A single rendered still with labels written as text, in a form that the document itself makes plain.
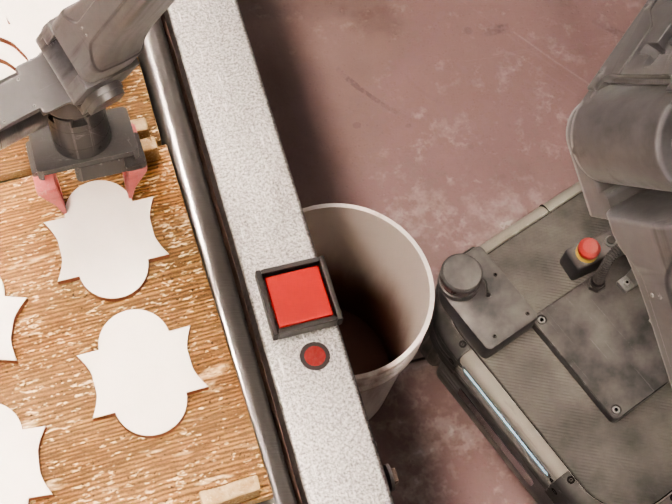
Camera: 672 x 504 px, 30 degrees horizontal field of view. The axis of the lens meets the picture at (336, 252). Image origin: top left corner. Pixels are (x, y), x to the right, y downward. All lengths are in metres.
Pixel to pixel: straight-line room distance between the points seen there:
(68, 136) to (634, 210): 0.67
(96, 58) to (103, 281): 0.31
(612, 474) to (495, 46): 1.01
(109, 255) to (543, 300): 0.99
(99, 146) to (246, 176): 0.21
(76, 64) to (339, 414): 0.45
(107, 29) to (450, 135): 1.56
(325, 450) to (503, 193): 1.28
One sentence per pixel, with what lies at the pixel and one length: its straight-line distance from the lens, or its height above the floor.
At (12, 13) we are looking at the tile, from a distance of 1.45.
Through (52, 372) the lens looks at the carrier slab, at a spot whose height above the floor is 0.94.
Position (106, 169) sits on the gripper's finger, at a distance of 1.28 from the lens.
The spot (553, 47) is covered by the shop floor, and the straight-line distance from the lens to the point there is 2.70.
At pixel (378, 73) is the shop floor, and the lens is 2.59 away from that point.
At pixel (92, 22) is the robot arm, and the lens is 1.05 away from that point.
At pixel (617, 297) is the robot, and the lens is 2.15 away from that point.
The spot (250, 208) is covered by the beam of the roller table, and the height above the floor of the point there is 0.91.
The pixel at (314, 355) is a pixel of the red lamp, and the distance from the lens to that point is 1.32.
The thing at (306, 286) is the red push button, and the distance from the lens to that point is 1.33.
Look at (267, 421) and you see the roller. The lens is 1.29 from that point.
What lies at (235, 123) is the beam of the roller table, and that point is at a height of 0.91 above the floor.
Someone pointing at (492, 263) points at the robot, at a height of 0.28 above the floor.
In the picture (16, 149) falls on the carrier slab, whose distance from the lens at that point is 1.41.
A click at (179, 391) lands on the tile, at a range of 1.27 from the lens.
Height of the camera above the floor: 2.15
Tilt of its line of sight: 64 degrees down
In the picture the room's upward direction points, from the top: 11 degrees clockwise
